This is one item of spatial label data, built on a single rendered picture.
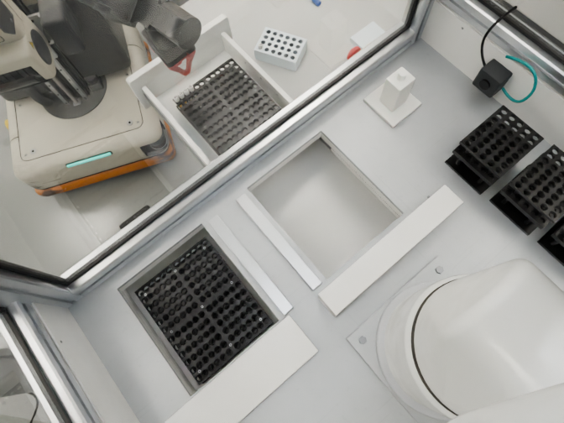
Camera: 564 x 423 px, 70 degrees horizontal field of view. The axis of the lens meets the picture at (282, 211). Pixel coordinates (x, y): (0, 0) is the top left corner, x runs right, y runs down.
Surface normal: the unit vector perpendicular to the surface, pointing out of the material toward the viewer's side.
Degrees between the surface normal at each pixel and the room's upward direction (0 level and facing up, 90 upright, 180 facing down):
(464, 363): 73
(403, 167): 0
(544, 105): 90
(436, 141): 0
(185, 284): 0
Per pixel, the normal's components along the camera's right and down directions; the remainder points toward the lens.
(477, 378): -0.75, 0.50
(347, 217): -0.04, -0.32
